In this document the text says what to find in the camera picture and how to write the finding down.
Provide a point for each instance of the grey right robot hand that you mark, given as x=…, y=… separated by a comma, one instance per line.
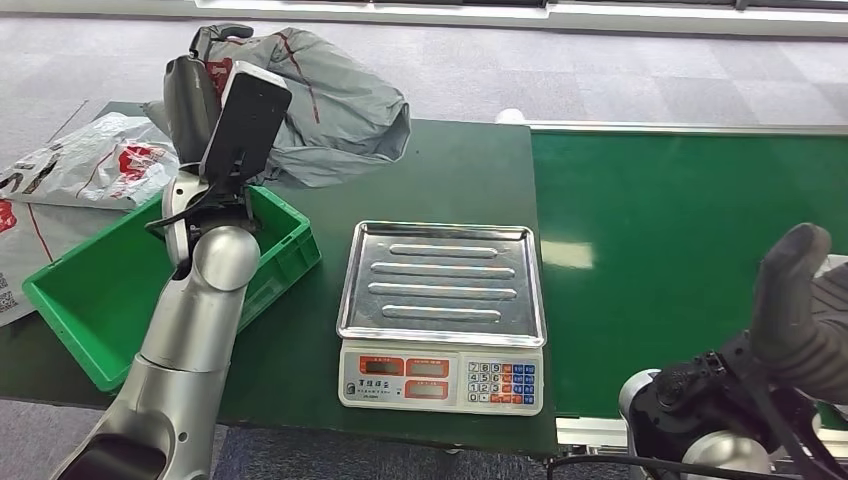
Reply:
x=788, y=318

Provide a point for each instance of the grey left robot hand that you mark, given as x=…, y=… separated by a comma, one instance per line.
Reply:
x=189, y=106

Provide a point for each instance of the grey courier package red print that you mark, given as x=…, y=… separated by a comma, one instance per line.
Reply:
x=344, y=112

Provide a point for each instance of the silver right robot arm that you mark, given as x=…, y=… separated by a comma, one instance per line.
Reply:
x=682, y=411

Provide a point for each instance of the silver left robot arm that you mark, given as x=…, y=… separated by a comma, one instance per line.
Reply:
x=185, y=331

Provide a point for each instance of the white conveyor roller end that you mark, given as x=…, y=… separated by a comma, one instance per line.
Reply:
x=510, y=116

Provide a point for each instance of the crumpled white courier bag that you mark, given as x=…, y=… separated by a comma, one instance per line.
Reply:
x=86, y=166

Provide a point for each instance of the green plastic crate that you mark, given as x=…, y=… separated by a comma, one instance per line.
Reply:
x=99, y=291

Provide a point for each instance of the flat white courier bag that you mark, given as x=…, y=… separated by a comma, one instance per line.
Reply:
x=26, y=248

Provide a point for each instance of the white electronic scale steel tray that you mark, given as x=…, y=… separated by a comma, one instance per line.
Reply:
x=437, y=285

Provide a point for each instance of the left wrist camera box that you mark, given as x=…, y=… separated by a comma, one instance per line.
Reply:
x=248, y=119

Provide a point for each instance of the green conveyor belt aluminium frame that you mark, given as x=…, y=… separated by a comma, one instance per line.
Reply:
x=662, y=199

